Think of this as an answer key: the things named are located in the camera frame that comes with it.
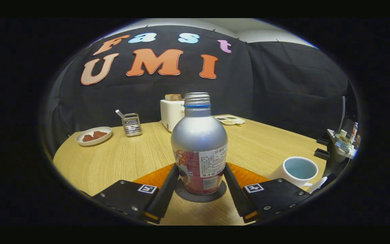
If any white cup blue inside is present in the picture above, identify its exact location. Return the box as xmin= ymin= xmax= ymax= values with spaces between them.
xmin=268 ymin=156 xmax=327 ymax=194

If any black backdrop cloth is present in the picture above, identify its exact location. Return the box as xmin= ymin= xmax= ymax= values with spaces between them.
xmin=44 ymin=25 xmax=349 ymax=149

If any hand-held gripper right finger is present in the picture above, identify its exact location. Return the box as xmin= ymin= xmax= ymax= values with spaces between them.
xmin=224 ymin=163 xmax=312 ymax=224

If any dark round coaster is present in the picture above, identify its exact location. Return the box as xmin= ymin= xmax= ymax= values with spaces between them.
xmin=175 ymin=179 xmax=228 ymax=203

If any metal wire utensil holder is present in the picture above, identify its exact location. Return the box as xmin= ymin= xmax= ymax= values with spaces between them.
xmin=122 ymin=113 xmax=143 ymax=137

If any white divided snack tray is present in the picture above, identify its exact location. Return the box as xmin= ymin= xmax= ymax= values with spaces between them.
xmin=214 ymin=115 xmax=246 ymax=126

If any white round plate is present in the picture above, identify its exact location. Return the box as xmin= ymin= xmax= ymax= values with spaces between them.
xmin=75 ymin=126 xmax=113 ymax=146

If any silver juice bottle red label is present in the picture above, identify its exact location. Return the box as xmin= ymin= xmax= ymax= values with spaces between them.
xmin=170 ymin=92 xmax=229 ymax=195

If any wooden table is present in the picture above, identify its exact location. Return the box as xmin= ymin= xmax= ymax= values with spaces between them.
xmin=53 ymin=114 xmax=327 ymax=226

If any cluttered side shelf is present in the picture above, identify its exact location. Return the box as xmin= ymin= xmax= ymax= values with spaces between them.
xmin=326 ymin=97 xmax=359 ymax=160

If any white toaster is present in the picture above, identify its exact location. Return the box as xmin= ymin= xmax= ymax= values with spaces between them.
xmin=160 ymin=99 xmax=185 ymax=132

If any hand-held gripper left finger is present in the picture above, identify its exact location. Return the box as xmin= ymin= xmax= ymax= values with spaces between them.
xmin=92 ymin=163 xmax=180 ymax=224

